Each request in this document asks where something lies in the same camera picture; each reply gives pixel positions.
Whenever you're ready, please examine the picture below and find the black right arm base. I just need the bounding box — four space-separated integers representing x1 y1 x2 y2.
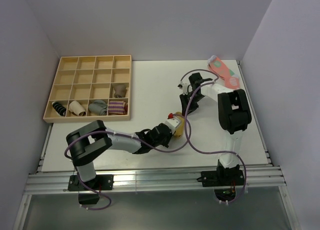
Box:
196 164 245 204

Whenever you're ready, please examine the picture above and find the grey rolled sock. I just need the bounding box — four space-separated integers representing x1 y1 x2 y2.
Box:
88 99 108 116

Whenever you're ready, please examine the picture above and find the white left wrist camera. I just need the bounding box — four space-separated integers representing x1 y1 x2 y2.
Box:
164 113 181 134

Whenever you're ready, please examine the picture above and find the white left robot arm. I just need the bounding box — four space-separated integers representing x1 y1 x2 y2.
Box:
66 118 181 190

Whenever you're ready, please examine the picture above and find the black white striped rolled sock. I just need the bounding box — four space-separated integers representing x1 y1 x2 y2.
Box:
51 101 67 117

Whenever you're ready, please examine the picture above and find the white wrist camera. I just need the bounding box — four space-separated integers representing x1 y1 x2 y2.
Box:
164 113 181 134
178 81 192 95

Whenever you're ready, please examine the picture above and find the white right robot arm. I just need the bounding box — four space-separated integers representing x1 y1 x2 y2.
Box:
178 69 252 185

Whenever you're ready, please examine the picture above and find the pink patterned sock pair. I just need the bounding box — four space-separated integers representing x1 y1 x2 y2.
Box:
207 55 241 90

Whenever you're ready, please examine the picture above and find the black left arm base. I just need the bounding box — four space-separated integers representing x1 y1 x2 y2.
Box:
67 174 114 209

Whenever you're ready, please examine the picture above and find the wooden compartment tray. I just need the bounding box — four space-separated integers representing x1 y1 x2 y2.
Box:
43 55 132 123

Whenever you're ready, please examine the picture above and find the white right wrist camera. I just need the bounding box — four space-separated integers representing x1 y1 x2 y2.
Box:
178 81 192 95

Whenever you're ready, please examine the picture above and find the purple striped rolled sock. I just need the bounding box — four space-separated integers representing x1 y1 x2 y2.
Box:
107 100 128 115

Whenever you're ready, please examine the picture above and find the brown rolled sock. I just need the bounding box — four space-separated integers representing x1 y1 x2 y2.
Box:
110 83 129 98

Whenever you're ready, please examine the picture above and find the yellow sock pair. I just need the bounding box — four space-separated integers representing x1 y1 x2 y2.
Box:
173 111 185 139

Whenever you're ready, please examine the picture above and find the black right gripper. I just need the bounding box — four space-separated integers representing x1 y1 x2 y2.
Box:
179 92 205 117

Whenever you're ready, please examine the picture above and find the aluminium mounting rail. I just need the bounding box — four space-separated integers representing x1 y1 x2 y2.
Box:
23 165 287 195

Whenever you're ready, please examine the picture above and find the beige rolled sock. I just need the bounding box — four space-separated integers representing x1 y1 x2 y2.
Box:
68 100 86 117

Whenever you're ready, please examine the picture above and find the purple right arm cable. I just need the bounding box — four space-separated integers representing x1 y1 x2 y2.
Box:
179 69 250 206

